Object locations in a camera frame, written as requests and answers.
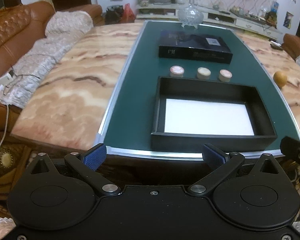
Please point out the dark blue box lid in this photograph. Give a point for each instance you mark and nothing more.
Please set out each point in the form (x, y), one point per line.
(200, 47)

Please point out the white charger with cable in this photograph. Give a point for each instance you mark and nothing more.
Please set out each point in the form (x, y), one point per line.
(3, 83)

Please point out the black bag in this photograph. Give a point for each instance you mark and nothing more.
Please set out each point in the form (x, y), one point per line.
(114, 14)

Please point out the brown leather armchair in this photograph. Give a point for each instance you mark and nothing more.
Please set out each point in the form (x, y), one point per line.
(291, 45)

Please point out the brown leather sofa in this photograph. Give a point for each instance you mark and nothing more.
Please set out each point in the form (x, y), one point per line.
(20, 27)

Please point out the round cream jar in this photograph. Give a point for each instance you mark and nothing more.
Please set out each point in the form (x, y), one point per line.
(225, 75)
(203, 73)

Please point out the white tv cabinet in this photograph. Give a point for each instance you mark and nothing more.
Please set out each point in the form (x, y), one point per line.
(212, 17)

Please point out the beige lace sofa cover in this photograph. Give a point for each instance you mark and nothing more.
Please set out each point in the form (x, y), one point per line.
(63, 30)

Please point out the round cream jar middle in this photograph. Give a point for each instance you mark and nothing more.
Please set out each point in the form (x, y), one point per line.
(203, 73)

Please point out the red plastic bag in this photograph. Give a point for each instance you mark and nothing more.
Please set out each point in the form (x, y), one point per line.
(128, 15)

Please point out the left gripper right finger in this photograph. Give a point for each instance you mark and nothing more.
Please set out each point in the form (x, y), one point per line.
(224, 166)

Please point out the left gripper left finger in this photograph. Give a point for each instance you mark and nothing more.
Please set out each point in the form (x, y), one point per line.
(85, 165)

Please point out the open black tray box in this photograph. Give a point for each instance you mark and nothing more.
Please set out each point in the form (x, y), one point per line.
(189, 113)

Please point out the round cream jar right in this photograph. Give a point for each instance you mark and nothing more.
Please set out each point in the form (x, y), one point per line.
(225, 75)

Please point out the glass candy bowl with lid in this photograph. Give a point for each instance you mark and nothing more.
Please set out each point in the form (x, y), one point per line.
(190, 16)

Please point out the round jar pink rim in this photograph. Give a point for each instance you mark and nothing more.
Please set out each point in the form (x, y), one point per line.
(176, 71)

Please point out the green table mat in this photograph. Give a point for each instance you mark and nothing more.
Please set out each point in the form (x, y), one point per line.
(127, 124)

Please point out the orange fruit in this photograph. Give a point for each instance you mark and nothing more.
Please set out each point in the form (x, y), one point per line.
(280, 78)

